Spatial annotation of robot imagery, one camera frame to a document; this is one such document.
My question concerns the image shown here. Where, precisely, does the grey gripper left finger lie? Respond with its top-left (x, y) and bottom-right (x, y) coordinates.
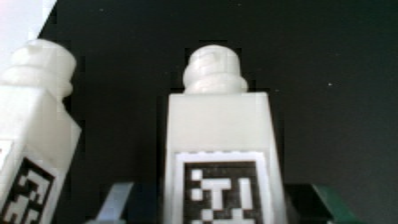
top-left (83, 182), bottom-right (135, 224)

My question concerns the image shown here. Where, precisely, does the white leg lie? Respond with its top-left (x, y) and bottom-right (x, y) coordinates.
top-left (163, 45), bottom-right (287, 224)
top-left (0, 39), bottom-right (81, 224)

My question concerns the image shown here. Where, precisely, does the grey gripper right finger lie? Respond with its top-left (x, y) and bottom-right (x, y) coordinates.
top-left (286, 182), bottom-right (373, 224)

